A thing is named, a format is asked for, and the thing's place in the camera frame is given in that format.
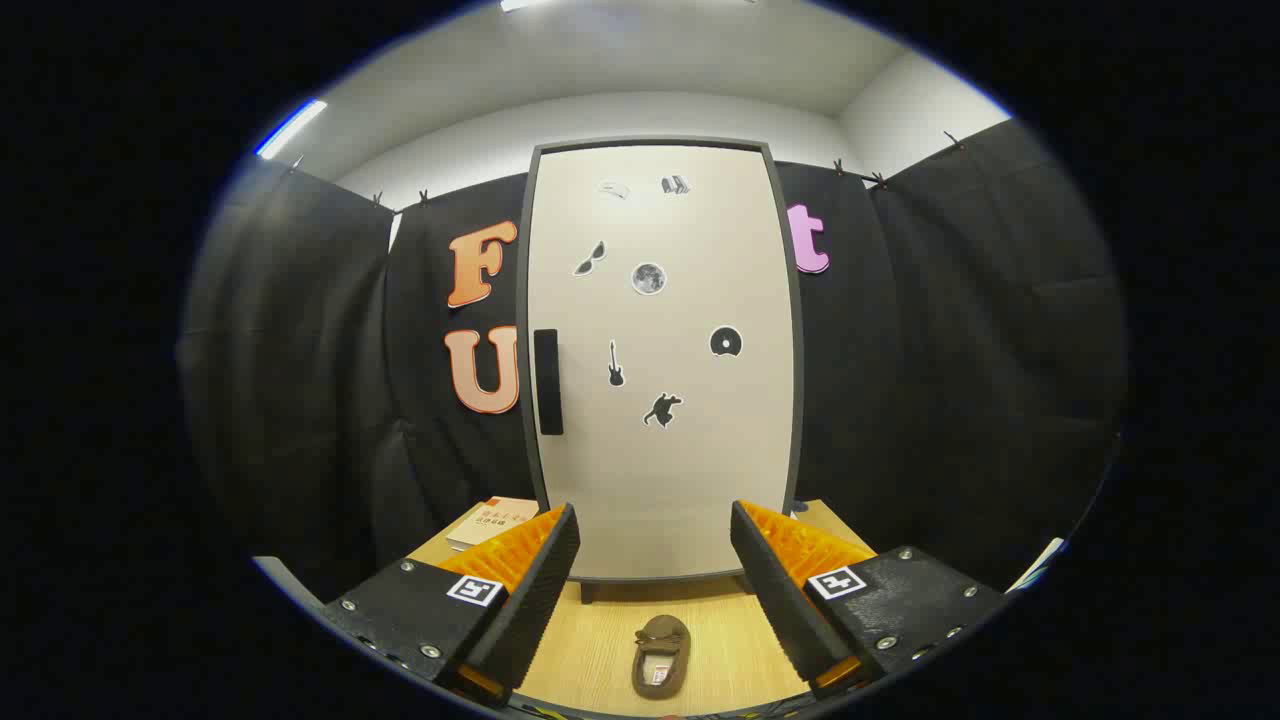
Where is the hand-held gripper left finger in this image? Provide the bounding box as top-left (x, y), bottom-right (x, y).
top-left (322, 503), bottom-right (582, 709)

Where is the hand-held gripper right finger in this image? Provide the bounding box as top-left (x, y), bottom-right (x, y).
top-left (729, 499), bottom-right (1008, 701)

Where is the grey shoe cabinet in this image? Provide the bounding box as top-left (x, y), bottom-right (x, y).
top-left (518, 137), bottom-right (806, 604)

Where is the brown fuzzy shoe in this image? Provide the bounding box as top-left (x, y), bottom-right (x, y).
top-left (631, 614), bottom-right (693, 700)

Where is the white shoe cabinet door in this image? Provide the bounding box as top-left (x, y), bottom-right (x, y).
top-left (527, 145), bottom-right (798, 581)

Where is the black door handle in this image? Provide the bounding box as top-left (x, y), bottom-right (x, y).
top-left (533, 328), bottom-right (564, 437)

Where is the black backdrop cloth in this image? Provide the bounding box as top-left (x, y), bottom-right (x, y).
top-left (178, 118), bottom-right (1131, 601)

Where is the long ceiling light strip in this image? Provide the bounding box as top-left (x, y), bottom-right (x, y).
top-left (255, 98), bottom-right (329, 161)

